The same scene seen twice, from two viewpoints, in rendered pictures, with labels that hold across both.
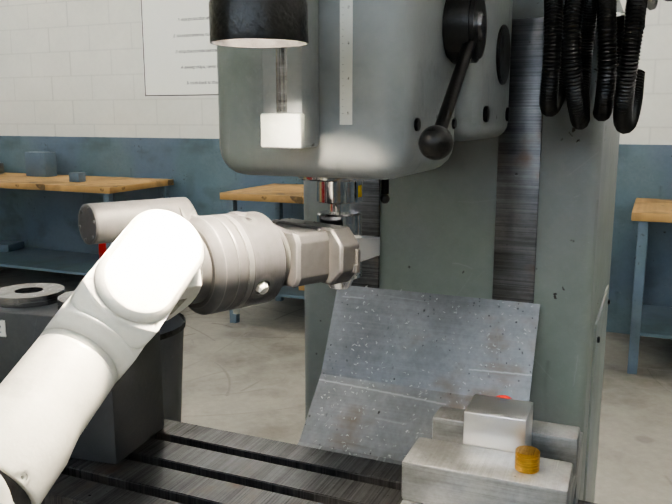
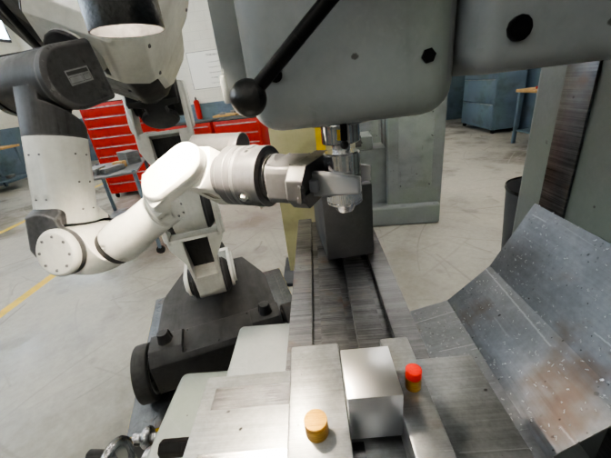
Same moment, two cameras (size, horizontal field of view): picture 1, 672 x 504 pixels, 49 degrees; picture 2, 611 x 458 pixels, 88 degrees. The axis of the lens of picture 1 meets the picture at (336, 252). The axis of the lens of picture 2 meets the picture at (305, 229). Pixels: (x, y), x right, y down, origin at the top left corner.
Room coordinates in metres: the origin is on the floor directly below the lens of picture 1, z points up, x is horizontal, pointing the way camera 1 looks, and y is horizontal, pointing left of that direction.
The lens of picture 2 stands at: (0.57, -0.36, 1.35)
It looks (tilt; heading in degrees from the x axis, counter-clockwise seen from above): 24 degrees down; 70
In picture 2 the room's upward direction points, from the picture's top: 7 degrees counter-clockwise
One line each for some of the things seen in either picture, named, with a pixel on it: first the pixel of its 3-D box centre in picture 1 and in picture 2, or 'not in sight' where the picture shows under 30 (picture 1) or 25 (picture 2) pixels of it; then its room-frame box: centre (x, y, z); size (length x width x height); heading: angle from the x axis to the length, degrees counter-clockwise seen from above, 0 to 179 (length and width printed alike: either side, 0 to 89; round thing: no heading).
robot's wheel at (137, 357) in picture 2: not in sight; (147, 372); (0.28, 0.63, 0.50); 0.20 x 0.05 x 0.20; 85
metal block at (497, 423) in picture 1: (498, 434); (369, 391); (0.69, -0.16, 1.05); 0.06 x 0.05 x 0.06; 68
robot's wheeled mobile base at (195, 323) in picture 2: not in sight; (215, 293); (0.56, 0.84, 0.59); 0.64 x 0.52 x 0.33; 85
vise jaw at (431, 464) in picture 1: (486, 481); (318, 409); (0.64, -0.14, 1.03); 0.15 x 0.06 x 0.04; 68
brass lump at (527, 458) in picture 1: (527, 459); (315, 425); (0.63, -0.17, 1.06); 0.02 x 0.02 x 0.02
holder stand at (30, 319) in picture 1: (65, 365); (339, 205); (0.94, 0.36, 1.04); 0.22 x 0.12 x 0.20; 74
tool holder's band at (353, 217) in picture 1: (339, 216); (341, 154); (0.76, 0.00, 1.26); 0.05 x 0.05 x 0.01
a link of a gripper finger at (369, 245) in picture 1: (360, 249); (335, 185); (0.74, -0.02, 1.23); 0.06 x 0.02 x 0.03; 134
